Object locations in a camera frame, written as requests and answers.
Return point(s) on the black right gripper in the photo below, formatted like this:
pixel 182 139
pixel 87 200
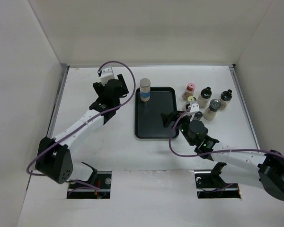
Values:
pixel 167 119

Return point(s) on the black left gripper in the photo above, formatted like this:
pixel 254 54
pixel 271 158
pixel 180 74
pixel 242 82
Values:
pixel 100 88

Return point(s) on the tall jar silver lid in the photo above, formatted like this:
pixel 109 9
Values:
pixel 145 89

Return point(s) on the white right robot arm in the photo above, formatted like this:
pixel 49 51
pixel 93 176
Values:
pixel 263 169

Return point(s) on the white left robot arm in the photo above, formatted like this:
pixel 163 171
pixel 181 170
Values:
pixel 54 154

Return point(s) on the small dark spice bottle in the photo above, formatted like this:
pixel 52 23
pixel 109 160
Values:
pixel 198 116

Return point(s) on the yellow cap spice bottle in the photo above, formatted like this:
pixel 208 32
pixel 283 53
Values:
pixel 190 100

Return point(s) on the black rectangular tray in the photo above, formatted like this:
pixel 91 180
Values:
pixel 148 121

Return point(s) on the pink cap spice bottle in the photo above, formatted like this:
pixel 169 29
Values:
pixel 189 91

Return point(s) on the black pump bottle left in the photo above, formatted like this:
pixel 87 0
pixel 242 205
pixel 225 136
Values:
pixel 204 97

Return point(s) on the black pump bottle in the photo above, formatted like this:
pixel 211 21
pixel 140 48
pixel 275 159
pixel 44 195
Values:
pixel 204 97
pixel 225 98

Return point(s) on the black pump bottle right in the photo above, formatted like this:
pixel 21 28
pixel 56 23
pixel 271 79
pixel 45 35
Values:
pixel 225 98

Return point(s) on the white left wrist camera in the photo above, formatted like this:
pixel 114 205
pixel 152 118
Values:
pixel 106 74

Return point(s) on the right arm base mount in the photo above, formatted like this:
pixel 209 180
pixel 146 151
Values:
pixel 209 184

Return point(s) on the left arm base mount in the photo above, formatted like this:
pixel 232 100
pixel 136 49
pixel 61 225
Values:
pixel 97 186

